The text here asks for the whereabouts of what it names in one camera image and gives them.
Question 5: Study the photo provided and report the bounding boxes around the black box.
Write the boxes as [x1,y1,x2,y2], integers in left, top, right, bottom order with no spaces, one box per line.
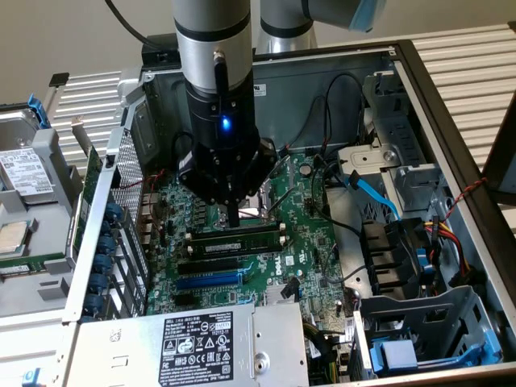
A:
[140,34,181,65]

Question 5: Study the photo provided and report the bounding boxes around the long black camera cable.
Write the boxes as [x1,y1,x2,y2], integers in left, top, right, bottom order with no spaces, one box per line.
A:
[103,0,152,45]

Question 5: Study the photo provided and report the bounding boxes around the open metal PC case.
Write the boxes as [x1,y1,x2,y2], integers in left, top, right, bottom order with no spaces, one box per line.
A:
[56,38,516,387]

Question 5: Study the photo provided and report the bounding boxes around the silver hard disk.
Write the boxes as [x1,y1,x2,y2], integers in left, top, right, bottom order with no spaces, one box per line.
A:
[0,107,61,207]

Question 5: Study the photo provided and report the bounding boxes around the black fan shroud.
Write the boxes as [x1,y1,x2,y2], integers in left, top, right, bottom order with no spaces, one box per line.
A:
[360,217,431,302]

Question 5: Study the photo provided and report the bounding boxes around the metal port block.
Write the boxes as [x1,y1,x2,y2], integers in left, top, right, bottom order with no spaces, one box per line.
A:
[135,192,161,248]

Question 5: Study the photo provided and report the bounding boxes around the blue disk bracket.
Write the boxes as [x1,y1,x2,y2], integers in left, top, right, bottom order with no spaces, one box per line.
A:
[28,94,54,131]

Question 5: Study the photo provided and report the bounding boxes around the blue wire connector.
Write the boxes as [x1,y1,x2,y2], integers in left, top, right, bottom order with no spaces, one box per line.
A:
[414,248,431,279]

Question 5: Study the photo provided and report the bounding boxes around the yellow red power wires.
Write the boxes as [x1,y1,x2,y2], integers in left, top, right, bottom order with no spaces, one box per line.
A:
[422,215,475,279]

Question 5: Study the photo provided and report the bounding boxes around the long black expansion slot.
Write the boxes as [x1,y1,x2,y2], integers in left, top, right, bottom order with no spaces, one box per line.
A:
[177,257,239,277]

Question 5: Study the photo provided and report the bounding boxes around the grey parts rack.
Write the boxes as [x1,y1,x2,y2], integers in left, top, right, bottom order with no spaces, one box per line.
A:
[0,102,81,319]

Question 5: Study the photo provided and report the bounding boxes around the thin metal locking lever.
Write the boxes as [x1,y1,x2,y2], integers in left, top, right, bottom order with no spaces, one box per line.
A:
[267,187,294,214]

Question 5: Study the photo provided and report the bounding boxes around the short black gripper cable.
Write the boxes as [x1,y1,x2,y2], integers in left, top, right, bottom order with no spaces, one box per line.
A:
[212,48,229,96]

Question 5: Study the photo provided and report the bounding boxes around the thin red wire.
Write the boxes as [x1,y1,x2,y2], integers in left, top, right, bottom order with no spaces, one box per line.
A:
[119,169,166,227]

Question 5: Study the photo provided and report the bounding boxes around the silver bracket plate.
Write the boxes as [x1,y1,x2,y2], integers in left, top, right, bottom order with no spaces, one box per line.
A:
[336,143,403,175]

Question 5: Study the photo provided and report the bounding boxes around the arching black wire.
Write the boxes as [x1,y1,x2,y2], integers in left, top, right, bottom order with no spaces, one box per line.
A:
[320,71,368,162]

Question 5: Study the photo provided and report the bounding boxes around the thick black wire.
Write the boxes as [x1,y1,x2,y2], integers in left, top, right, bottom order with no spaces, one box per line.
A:
[310,156,364,239]

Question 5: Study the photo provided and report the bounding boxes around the blue expansion slot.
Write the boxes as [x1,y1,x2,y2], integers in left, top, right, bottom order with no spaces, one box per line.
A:
[175,270,243,290]

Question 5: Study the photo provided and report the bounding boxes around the CPU socket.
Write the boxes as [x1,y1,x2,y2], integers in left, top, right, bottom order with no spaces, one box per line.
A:
[217,200,265,223]

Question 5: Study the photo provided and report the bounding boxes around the silver chipset heatsink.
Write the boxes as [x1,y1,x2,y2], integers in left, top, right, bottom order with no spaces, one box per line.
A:
[264,281,302,310]

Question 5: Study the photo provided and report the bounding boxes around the looped black wire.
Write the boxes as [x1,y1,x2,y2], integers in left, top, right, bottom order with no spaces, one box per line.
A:
[172,131,194,166]

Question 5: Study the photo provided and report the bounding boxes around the red black twisted wire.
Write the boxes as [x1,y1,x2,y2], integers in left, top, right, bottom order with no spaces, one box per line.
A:
[442,177,489,222]

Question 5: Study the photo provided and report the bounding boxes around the grey metal disk bay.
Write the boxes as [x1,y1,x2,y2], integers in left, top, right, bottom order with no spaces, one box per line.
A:
[354,284,505,382]

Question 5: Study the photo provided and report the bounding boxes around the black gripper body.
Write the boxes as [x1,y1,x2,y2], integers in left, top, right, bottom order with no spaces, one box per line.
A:
[185,78,263,156]

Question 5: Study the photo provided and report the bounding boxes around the blue plastic disk carrier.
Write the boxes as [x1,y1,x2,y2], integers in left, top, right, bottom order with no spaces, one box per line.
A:
[368,338,503,378]

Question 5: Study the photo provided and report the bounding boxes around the green RAM stick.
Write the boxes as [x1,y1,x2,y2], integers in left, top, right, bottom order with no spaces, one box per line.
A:
[0,262,44,277]
[189,235,283,256]

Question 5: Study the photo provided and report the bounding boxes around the green Dell motherboard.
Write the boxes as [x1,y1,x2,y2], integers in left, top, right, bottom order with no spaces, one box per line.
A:
[139,151,358,326]

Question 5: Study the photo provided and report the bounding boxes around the dark framed panel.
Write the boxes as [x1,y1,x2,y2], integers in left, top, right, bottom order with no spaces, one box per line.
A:
[481,90,516,206]

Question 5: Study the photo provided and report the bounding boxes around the green graphics card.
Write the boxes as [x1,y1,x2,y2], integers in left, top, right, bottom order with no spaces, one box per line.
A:
[64,117,105,271]

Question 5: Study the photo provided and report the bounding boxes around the blue disk wire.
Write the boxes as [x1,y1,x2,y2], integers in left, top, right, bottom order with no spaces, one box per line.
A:
[342,169,402,222]

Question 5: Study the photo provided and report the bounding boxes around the tall metal disk bay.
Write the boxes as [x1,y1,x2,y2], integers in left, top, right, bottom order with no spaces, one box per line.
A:
[336,70,447,214]

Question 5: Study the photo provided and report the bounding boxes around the black wire plug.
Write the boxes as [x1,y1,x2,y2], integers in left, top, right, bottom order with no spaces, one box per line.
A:
[280,277,302,300]

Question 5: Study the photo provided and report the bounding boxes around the silver power supply unit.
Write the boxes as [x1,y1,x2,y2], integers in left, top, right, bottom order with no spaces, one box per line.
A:
[74,300,311,387]

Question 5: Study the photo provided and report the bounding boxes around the silver CPU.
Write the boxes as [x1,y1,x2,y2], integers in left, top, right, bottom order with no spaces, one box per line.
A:
[0,220,33,259]

